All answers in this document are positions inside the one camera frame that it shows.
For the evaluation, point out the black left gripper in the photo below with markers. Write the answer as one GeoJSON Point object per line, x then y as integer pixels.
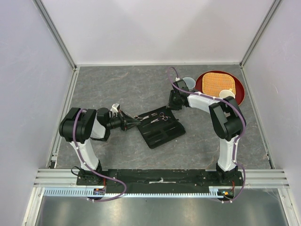
{"type": "Point", "coordinates": [127, 122]}

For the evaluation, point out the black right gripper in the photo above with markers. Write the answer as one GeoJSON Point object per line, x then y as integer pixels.
{"type": "Point", "coordinates": [170, 105]}

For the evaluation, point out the silver hair scissors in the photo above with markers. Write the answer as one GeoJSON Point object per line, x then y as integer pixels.
{"type": "Point", "coordinates": [141, 118]}

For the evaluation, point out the silver thinning scissors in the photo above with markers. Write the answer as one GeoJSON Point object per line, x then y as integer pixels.
{"type": "Point", "coordinates": [162, 117]}

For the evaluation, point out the black zippered tool case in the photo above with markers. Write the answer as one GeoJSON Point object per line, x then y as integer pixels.
{"type": "Point", "coordinates": [160, 132]}

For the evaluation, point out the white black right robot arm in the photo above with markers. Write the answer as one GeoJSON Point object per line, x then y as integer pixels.
{"type": "Point", "coordinates": [228, 124]}

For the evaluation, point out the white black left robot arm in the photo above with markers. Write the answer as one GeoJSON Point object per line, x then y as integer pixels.
{"type": "Point", "coordinates": [80, 126]}

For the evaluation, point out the pale blue footed mug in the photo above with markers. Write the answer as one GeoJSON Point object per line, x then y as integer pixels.
{"type": "Point", "coordinates": [190, 83]}

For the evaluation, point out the woven bamboo basket tray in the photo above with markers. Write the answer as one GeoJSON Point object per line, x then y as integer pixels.
{"type": "Point", "coordinates": [214, 83]}

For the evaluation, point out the yellow-green ceramic mug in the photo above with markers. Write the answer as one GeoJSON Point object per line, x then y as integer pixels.
{"type": "Point", "coordinates": [226, 93]}

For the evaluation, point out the round red lacquer tray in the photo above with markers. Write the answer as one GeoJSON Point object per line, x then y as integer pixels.
{"type": "Point", "coordinates": [240, 91]}

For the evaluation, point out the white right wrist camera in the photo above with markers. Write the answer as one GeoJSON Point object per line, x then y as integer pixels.
{"type": "Point", "coordinates": [179, 85]}

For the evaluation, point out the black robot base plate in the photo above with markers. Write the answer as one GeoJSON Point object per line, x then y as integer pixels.
{"type": "Point", "coordinates": [116, 183]}

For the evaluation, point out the blue slotted cable duct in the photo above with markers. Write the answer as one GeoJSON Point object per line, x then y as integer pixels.
{"type": "Point", "coordinates": [102, 193]}

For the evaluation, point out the aluminium front frame rail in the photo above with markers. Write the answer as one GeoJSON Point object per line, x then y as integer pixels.
{"type": "Point", "coordinates": [253, 178]}

